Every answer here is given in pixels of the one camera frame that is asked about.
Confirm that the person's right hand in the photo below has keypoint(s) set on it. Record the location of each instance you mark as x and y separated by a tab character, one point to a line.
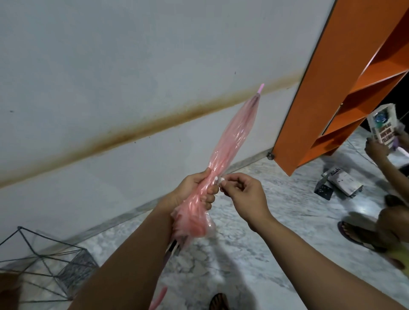
249	201

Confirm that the person's black sandal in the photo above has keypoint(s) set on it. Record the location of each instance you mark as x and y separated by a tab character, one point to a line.
220	301

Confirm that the person's left forearm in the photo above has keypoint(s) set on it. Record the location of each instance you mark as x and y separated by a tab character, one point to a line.
127	265

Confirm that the person's right forearm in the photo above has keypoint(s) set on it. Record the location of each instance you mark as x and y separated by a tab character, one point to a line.
319	265

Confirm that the white book black lettering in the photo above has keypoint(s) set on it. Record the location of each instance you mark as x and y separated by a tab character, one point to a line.
343	182

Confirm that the orange wooden bookshelf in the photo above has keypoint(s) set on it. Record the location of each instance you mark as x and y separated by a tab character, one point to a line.
322	80

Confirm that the white book blue print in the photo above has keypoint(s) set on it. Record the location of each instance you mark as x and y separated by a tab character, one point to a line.
381	124

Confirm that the person's left hand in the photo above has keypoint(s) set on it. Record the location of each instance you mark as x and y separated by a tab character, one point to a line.
191	191

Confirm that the pale purple item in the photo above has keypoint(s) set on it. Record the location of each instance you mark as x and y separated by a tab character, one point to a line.
402	151

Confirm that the black small box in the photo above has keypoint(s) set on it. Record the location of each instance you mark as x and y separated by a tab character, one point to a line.
323	191

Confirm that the metal door stopper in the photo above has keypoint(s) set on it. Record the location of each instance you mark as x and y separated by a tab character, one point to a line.
270	156

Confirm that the black cabinet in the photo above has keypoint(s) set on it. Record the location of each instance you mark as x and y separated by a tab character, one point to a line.
404	99

